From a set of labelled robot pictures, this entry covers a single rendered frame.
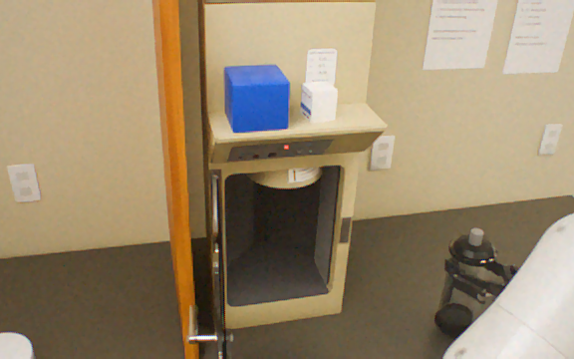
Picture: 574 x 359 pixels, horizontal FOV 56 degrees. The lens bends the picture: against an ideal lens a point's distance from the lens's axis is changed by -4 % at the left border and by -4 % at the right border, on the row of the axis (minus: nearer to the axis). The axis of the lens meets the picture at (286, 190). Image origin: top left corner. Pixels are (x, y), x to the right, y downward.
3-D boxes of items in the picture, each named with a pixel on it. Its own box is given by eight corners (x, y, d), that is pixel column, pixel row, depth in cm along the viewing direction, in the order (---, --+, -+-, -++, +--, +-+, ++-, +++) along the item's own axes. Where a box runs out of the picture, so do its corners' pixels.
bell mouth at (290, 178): (237, 155, 132) (237, 134, 130) (309, 149, 137) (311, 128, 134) (252, 191, 118) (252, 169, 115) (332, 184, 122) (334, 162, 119)
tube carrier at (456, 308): (426, 308, 137) (440, 237, 127) (463, 302, 140) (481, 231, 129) (446, 338, 128) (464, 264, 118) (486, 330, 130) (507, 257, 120)
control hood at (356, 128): (207, 159, 110) (205, 112, 105) (362, 146, 117) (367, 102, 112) (215, 187, 100) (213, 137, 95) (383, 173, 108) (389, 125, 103)
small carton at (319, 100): (300, 113, 106) (301, 83, 103) (324, 110, 108) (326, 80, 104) (310, 123, 102) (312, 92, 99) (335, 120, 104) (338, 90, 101)
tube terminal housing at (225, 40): (201, 268, 155) (189, -21, 115) (313, 254, 162) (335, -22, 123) (214, 331, 134) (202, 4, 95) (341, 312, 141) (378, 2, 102)
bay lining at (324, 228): (212, 245, 151) (208, 126, 133) (304, 235, 157) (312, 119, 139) (227, 306, 131) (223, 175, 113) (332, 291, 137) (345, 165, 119)
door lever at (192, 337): (216, 310, 105) (216, 300, 104) (217, 347, 97) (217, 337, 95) (188, 312, 104) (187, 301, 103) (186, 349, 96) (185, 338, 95)
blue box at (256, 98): (223, 112, 105) (223, 66, 100) (275, 109, 107) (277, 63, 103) (232, 134, 97) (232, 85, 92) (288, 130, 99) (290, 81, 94)
